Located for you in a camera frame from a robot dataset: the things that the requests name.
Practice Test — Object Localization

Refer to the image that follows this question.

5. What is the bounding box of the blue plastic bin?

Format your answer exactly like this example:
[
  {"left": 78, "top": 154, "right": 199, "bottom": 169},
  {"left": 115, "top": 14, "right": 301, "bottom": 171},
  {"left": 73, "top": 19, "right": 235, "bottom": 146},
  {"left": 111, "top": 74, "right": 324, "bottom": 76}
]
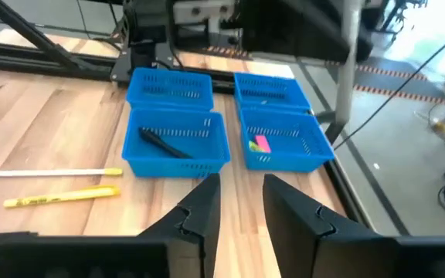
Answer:
[
  {"left": 121, "top": 107, "right": 232, "bottom": 179},
  {"left": 239, "top": 107, "right": 336, "bottom": 173},
  {"left": 233, "top": 72, "right": 313, "bottom": 114},
  {"left": 125, "top": 66, "right": 215, "bottom": 112}
]

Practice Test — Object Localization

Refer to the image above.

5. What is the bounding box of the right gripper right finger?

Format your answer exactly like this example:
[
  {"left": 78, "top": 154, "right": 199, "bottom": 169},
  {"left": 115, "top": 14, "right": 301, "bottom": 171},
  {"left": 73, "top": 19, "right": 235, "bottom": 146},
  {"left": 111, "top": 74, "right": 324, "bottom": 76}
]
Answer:
[{"left": 263, "top": 173, "right": 445, "bottom": 278}]

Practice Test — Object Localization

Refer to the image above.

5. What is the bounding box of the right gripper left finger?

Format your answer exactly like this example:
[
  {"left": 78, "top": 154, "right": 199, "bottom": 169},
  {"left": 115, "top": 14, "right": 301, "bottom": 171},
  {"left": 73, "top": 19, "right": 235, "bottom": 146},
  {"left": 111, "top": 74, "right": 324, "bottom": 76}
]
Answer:
[{"left": 0, "top": 173, "right": 222, "bottom": 278}]

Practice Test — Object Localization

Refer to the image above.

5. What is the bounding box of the metal frame post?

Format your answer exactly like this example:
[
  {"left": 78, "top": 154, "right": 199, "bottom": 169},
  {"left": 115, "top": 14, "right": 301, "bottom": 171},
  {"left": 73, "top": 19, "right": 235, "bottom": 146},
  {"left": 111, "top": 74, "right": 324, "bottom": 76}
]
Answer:
[{"left": 314, "top": 0, "right": 364, "bottom": 144}]

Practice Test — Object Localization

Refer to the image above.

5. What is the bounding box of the black floor cable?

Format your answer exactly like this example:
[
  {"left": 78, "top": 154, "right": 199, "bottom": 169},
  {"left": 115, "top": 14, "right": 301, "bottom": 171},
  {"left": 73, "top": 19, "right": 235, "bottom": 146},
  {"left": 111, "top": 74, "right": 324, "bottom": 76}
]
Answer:
[{"left": 332, "top": 22, "right": 445, "bottom": 151}]

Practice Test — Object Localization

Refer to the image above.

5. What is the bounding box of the yellow highlighter pen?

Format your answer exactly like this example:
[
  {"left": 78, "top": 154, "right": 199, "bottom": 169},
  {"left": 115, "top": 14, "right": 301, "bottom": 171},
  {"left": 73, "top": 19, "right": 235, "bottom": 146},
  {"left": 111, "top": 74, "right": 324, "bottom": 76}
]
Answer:
[{"left": 2, "top": 184, "right": 122, "bottom": 210}]

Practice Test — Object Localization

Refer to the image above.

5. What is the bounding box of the white pencil yellow eraser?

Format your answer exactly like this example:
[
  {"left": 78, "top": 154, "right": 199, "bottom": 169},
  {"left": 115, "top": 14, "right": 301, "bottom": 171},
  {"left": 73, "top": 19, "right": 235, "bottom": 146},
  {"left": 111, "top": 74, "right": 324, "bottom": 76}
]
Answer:
[{"left": 0, "top": 167, "right": 124, "bottom": 179}]

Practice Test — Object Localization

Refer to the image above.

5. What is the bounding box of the white floor cable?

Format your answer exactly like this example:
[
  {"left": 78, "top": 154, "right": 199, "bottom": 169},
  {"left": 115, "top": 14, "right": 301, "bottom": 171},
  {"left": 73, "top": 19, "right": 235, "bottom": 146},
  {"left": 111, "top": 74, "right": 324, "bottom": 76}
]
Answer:
[{"left": 415, "top": 103, "right": 445, "bottom": 155}]

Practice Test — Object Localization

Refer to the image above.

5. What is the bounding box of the thick black marker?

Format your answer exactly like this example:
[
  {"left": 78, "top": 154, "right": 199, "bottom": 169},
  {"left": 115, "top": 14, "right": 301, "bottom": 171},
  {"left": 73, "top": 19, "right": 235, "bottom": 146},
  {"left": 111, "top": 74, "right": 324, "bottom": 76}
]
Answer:
[{"left": 138, "top": 127, "right": 194, "bottom": 160}]

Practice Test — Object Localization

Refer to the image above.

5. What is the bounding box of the pink eraser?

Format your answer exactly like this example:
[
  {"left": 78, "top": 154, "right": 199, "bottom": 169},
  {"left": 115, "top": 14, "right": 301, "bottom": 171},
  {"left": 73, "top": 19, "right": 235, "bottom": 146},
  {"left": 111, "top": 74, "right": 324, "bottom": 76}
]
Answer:
[{"left": 254, "top": 134, "right": 273, "bottom": 154}]

